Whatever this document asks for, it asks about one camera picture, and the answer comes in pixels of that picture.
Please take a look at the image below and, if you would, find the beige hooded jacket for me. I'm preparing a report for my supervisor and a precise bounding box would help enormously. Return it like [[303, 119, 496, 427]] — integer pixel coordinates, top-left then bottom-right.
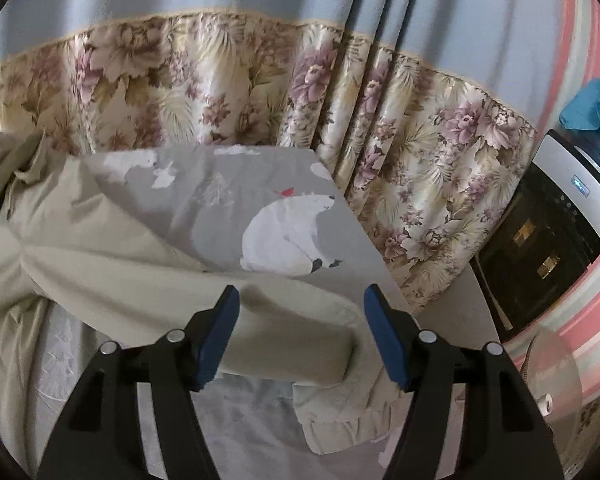
[[0, 133, 388, 472]]

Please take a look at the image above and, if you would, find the white standing fan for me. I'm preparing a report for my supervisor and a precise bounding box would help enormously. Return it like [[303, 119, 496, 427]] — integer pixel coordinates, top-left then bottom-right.
[[521, 328, 582, 434]]

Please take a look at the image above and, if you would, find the black white water dispenser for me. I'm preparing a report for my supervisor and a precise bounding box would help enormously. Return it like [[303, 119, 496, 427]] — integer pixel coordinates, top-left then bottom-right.
[[471, 130, 600, 341]]

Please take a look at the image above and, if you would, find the grey polar bear bedsheet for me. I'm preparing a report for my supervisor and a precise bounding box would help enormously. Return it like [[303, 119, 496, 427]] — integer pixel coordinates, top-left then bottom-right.
[[79, 145, 411, 479]]

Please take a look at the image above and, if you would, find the blue floral curtain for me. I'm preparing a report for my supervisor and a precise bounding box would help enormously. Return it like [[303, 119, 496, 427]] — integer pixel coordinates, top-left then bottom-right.
[[0, 0, 562, 309]]

